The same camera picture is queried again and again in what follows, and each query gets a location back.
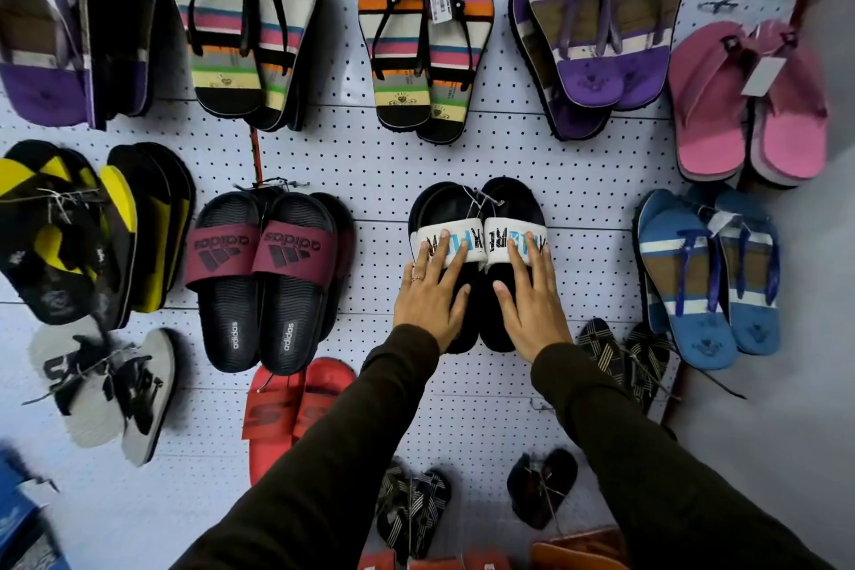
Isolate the person's left hand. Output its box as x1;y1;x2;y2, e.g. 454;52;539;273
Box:
394;230;472;354

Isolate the person's right hand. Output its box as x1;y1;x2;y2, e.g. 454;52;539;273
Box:
493;230;574;364

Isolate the black slide with white strap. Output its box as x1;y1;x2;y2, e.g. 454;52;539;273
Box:
408;181;486;355
477;176;549;354

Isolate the person's left forearm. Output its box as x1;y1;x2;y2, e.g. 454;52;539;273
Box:
170;324;442;570

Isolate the person's right forearm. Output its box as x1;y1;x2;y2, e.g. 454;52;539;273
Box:
531;342;836;570

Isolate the black flip-flop with line pattern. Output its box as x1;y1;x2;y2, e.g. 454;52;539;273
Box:
373;459;412;548
399;468;454;561
623;322;673;417
577;317;630;391

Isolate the white pegboard panel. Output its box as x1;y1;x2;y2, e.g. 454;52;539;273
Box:
0;0;804;570

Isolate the blue and brown striped flip-flop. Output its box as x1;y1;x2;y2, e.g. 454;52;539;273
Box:
711;187;782;357
634;188;740;372

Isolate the red slide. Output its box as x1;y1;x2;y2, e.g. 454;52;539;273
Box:
241;365;306;488
293;357;357;441

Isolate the purple and brown striped flip-flop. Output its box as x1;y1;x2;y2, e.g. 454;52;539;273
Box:
508;0;611;142
527;0;626;110
600;0;696;112

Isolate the small multicolour striped flip-flop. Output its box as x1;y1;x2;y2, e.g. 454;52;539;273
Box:
417;0;496;146
357;0;433;131

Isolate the small plain black flip-flop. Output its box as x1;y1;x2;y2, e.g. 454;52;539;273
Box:
505;451;547;531
534;447;579;524

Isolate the pink flip-flop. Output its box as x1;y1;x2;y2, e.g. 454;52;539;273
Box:
668;21;753;183
750;20;830;188

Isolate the black and yellow flip-flop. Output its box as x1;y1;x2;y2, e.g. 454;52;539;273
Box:
106;141;197;315
0;139;138;327

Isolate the red footwear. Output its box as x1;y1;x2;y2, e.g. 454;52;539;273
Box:
359;548;513;570

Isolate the orange footwear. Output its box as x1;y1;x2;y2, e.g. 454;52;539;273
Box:
530;525;630;570

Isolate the large multicolour striped flip-flop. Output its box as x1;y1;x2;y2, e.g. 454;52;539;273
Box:
165;0;266;120
243;0;326;134

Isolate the grey and black sandal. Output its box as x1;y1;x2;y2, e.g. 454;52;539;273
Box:
110;328;178;468
23;315;126;451

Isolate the blue cardboard box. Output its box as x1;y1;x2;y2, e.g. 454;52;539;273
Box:
0;448;62;570

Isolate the black slide with maroon strap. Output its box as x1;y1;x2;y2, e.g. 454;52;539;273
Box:
252;191;339;377
313;192;356;343
184;191;263;374

